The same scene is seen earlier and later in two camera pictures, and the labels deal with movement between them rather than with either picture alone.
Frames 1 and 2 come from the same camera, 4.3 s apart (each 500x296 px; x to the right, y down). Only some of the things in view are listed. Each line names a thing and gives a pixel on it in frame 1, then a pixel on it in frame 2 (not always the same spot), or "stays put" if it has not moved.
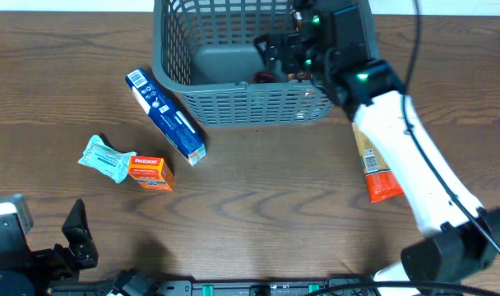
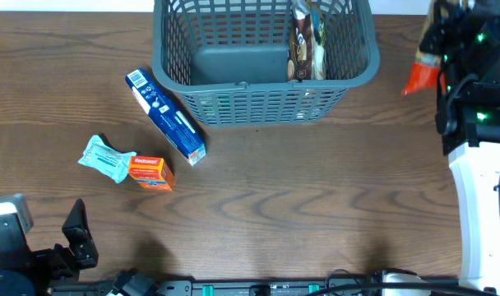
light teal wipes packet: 113,162 stays put
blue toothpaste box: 166,117 stays put
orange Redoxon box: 151,173 stays put
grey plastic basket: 204,52 stays put
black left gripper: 77,230 stays put
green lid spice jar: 265,76 -> 219,109
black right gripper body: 284,53 -> 439,31
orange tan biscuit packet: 382,182 -> 427,66
